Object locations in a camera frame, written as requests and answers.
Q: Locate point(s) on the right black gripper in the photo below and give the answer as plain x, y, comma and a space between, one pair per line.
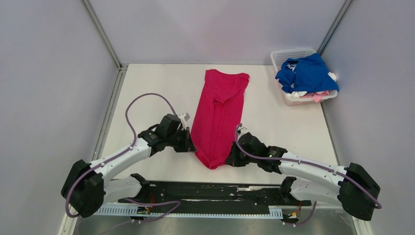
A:
233, 160

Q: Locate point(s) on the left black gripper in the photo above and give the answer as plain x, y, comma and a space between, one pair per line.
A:
188, 145

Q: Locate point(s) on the magenta t shirt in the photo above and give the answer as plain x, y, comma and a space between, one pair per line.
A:
218, 113

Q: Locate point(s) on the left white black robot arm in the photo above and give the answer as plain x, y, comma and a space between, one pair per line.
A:
144, 145

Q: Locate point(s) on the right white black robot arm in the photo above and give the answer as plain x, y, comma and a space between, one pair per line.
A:
281, 161

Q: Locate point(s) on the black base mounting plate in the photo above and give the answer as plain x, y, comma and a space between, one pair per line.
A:
212, 197

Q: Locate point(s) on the pink garment in basket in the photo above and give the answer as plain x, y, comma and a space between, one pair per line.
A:
316, 97

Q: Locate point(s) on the white plastic laundry basket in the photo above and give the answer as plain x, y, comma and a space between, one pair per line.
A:
278, 57

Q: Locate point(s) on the blue t shirt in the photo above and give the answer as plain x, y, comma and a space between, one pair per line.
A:
307, 74

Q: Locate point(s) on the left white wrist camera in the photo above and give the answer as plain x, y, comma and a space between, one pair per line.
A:
184, 118

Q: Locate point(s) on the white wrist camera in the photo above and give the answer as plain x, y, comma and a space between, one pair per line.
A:
184, 118
241, 130

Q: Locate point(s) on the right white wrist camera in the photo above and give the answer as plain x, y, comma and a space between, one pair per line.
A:
241, 130

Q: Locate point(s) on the white slotted cable duct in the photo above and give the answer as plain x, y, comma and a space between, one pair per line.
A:
136, 211

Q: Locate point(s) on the aluminium frame rail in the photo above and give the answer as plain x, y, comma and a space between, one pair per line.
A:
324, 204

